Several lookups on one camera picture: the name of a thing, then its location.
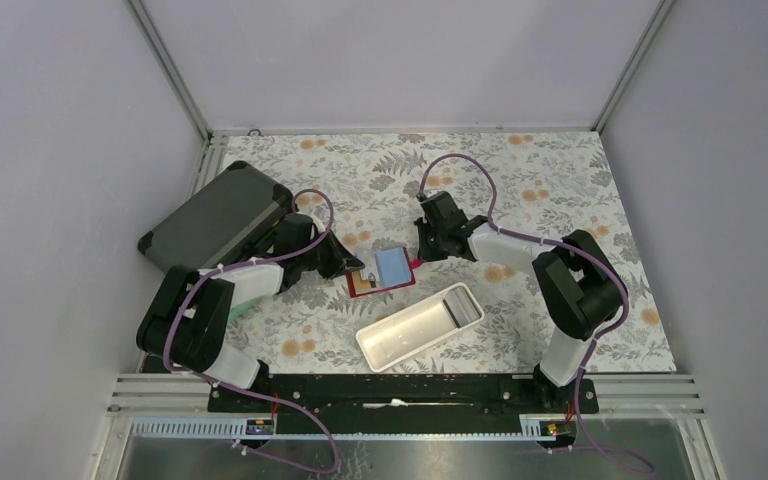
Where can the white plastic tray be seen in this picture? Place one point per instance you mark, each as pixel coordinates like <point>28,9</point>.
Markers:
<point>419,327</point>

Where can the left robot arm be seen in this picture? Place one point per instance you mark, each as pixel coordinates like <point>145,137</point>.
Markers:
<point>186,322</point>

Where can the floral table mat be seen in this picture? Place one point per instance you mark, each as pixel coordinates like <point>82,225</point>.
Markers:
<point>544,184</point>

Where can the black hard case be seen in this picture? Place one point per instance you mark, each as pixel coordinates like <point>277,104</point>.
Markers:
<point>221,223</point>

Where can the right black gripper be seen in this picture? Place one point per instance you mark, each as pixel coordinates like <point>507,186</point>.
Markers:
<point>425,253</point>

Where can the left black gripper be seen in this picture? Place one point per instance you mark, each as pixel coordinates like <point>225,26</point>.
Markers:
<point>338,254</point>

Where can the gold credit card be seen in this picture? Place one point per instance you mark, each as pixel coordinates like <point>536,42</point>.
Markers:
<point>355,287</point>

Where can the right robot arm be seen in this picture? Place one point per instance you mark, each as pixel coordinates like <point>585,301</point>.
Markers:
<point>581,290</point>

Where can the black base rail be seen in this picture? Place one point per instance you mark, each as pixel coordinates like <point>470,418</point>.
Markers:
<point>395,407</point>

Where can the red card holder wallet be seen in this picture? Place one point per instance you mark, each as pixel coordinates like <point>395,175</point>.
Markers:
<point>394,265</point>

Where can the silver VIP card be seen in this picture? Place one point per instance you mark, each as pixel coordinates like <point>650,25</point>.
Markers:
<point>369,278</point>

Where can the mint green tube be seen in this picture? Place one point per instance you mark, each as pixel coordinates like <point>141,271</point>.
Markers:
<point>238,310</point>

